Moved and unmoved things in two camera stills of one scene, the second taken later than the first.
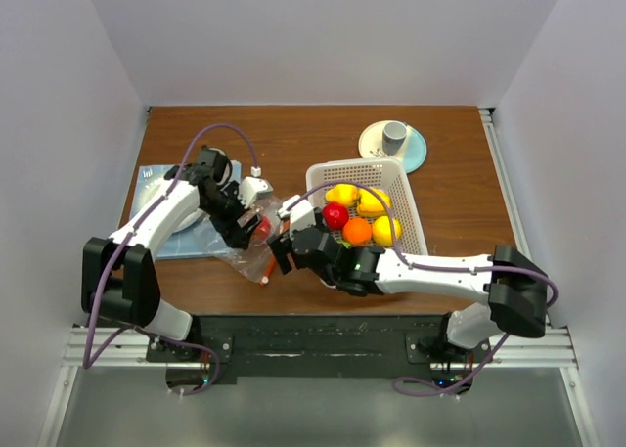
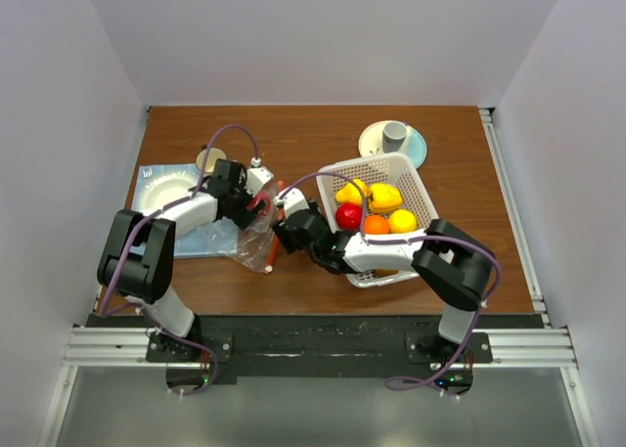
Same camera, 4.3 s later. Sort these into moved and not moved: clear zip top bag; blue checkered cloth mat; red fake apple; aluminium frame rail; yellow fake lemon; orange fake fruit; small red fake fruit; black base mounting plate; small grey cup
Moved: orange fake fruit; red fake apple; small red fake fruit; clear zip top bag; yellow fake lemon
Not moved: blue checkered cloth mat; aluminium frame rail; small grey cup; black base mounting plate
